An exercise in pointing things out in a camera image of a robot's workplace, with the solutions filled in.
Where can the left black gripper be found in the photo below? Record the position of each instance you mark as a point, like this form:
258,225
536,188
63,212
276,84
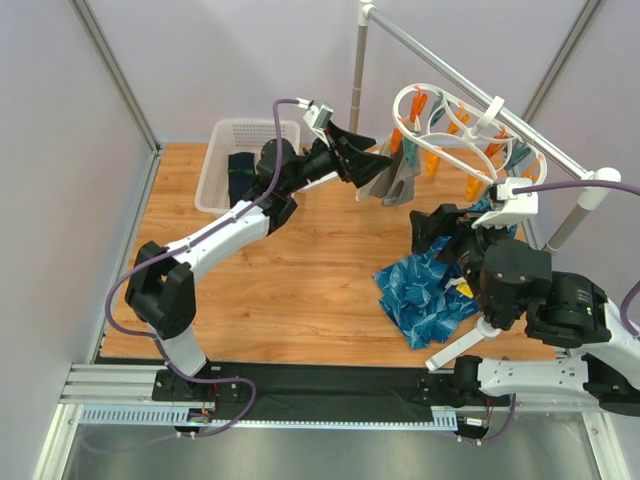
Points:
342,158

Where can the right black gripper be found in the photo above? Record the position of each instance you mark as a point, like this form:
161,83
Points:
447,232

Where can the grey sock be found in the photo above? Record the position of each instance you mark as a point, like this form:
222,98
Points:
406,167

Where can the white round clip hanger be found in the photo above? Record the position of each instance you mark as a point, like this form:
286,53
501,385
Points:
435,126

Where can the dark navy sock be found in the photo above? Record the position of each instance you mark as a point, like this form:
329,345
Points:
241,172

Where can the cream beige sock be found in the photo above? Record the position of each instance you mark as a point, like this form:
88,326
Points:
378,187

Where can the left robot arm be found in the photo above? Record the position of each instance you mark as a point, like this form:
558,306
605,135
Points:
162,288

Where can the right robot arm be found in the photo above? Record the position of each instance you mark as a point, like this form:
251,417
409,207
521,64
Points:
509,280

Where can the blue patterned cloth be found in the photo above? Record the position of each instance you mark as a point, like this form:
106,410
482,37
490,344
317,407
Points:
420,296

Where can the white plastic basket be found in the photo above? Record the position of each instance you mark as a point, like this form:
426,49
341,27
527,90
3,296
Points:
229,136

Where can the metal drying rack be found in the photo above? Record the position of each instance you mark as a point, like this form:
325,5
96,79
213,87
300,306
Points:
595,186

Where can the black base mat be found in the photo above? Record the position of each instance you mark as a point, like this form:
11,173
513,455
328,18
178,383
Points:
326,394

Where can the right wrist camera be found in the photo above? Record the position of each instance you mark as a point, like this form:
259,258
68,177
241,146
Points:
508,207

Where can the aluminium rail frame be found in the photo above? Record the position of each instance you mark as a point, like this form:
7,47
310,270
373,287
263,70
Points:
107,427

